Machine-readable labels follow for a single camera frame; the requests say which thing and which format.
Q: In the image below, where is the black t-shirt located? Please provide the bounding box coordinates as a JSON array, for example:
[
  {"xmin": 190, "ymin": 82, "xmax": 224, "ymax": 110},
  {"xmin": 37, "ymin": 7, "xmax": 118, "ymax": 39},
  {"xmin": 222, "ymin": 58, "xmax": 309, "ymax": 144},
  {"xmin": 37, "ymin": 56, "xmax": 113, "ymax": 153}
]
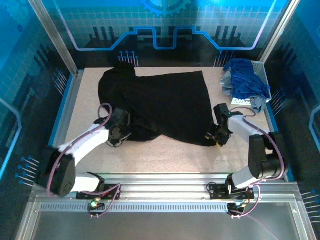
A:
[{"xmin": 97, "ymin": 66, "xmax": 227, "ymax": 148}]

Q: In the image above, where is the grey t-shirt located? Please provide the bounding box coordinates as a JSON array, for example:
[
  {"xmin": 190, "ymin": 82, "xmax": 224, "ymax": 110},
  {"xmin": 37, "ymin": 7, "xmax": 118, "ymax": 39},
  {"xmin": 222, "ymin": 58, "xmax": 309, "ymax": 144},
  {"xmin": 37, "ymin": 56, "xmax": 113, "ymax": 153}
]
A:
[{"xmin": 219, "ymin": 70, "xmax": 268, "ymax": 114}]

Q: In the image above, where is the blue t-shirt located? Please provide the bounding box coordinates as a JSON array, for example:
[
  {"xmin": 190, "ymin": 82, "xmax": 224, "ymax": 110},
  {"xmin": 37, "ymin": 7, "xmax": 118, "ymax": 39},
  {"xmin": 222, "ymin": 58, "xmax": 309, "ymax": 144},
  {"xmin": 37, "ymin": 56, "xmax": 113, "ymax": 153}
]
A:
[{"xmin": 223, "ymin": 58, "xmax": 271, "ymax": 101}]

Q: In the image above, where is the blue table edge trim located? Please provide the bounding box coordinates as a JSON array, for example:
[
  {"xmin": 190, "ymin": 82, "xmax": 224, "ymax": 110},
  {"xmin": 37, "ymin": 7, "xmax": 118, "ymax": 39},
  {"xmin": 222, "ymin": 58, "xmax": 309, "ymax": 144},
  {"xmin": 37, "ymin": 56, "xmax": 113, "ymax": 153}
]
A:
[{"xmin": 46, "ymin": 73, "xmax": 75, "ymax": 148}]

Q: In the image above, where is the small controller board with LEDs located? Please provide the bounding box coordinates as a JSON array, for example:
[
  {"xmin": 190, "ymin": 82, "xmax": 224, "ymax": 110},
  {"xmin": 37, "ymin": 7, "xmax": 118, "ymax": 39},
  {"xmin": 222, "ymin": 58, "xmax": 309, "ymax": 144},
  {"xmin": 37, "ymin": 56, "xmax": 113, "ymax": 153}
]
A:
[
  {"xmin": 226, "ymin": 199, "xmax": 248, "ymax": 212},
  {"xmin": 87, "ymin": 197, "xmax": 106, "ymax": 211}
]

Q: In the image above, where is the white perforated plastic basket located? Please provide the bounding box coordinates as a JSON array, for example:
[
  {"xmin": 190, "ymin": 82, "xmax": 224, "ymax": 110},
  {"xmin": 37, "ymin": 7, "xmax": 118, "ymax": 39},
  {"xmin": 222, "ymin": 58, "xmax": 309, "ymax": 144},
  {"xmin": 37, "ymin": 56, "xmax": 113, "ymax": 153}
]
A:
[{"xmin": 229, "ymin": 60, "xmax": 273, "ymax": 106}]

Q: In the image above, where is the slotted metal strip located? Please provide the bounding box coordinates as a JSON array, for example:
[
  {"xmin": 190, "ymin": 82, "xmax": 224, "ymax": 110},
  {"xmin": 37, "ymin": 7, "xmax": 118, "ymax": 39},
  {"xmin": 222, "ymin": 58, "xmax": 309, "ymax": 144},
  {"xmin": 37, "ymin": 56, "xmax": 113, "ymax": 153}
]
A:
[{"xmin": 39, "ymin": 202, "xmax": 232, "ymax": 213}]

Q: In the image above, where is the grey metal panel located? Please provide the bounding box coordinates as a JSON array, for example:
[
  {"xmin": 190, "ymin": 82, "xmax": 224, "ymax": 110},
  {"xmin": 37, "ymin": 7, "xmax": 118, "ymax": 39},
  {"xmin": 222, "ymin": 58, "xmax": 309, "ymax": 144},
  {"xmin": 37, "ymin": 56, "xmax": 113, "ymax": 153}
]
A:
[{"xmin": 14, "ymin": 194, "xmax": 317, "ymax": 240}]

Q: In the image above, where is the aluminium side rail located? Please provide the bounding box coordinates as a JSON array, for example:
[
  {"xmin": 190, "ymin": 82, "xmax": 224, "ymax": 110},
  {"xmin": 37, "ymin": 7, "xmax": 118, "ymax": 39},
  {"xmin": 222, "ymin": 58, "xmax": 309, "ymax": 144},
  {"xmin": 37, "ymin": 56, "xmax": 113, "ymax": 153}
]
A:
[
  {"xmin": 51, "ymin": 69, "xmax": 85, "ymax": 149},
  {"xmin": 262, "ymin": 108, "xmax": 274, "ymax": 133}
]

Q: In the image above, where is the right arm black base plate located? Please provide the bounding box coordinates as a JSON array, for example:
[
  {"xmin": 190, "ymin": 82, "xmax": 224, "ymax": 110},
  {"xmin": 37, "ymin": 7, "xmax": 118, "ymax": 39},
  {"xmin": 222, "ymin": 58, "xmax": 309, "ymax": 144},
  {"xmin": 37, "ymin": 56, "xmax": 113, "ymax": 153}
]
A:
[{"xmin": 206, "ymin": 181, "xmax": 255, "ymax": 201}]

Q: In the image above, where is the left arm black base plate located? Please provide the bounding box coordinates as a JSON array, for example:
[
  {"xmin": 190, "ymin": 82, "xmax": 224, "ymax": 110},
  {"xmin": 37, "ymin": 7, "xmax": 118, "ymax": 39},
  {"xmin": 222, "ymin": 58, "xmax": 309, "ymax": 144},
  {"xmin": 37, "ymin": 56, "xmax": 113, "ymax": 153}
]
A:
[{"xmin": 76, "ymin": 183, "xmax": 123, "ymax": 201}]

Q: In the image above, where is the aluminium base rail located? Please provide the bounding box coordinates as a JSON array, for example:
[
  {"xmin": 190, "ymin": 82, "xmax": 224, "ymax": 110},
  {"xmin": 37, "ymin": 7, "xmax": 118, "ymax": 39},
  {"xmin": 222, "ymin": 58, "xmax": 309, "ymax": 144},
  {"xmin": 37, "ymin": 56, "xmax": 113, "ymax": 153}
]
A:
[{"xmin": 29, "ymin": 171, "xmax": 302, "ymax": 204}]

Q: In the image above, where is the aluminium frame post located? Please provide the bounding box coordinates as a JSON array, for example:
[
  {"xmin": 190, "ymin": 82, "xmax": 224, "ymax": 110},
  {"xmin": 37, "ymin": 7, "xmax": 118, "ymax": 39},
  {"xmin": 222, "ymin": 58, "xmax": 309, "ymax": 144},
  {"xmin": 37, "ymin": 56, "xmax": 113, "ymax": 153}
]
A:
[
  {"xmin": 258, "ymin": 0, "xmax": 301, "ymax": 63},
  {"xmin": 27, "ymin": 0, "xmax": 79, "ymax": 76}
]

